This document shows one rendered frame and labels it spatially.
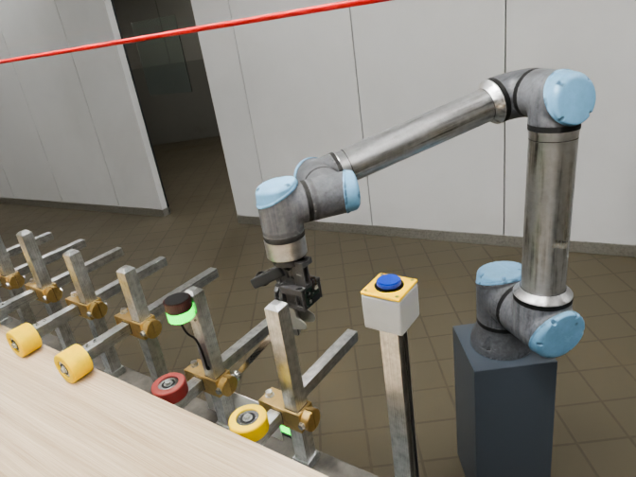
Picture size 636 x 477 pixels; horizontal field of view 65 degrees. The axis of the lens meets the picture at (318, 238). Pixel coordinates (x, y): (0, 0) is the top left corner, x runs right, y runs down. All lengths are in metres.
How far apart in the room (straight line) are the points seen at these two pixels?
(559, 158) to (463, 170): 2.36
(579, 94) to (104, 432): 1.25
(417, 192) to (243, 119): 1.58
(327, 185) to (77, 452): 0.74
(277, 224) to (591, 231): 2.86
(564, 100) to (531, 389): 0.90
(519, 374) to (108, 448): 1.15
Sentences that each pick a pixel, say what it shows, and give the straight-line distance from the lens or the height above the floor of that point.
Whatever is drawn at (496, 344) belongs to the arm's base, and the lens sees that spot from 1.67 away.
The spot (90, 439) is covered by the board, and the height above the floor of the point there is 0.90.
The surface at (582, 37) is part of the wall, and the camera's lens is 3.38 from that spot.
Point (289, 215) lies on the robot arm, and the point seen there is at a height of 1.27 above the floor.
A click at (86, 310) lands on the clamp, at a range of 1.62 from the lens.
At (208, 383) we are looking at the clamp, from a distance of 1.31.
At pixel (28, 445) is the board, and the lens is 1.29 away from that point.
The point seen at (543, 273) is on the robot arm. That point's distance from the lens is 1.41.
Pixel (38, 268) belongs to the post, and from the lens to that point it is 1.81.
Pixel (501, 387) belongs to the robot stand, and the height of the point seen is 0.53.
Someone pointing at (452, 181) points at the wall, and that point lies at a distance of 3.68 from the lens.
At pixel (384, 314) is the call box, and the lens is 0.82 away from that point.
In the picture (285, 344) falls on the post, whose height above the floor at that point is 1.04.
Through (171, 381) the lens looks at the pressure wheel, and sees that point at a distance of 1.27.
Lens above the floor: 1.63
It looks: 23 degrees down
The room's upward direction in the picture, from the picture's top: 9 degrees counter-clockwise
